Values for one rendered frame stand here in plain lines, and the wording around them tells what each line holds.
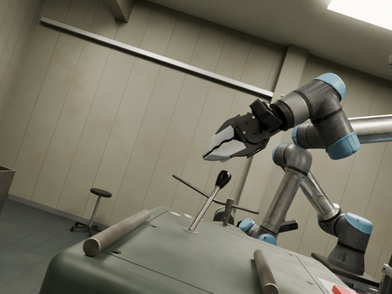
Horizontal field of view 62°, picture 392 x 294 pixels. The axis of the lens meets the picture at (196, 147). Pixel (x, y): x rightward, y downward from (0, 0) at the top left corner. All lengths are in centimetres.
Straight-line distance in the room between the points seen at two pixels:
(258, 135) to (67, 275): 46
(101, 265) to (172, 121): 454
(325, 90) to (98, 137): 449
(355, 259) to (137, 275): 128
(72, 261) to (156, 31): 494
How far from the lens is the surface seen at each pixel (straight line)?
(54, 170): 528
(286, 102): 75
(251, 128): 72
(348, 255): 160
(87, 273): 42
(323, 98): 79
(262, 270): 56
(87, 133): 513
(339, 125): 80
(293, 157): 142
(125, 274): 42
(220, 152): 69
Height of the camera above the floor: 141
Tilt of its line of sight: 2 degrees up
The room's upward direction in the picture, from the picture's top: 18 degrees clockwise
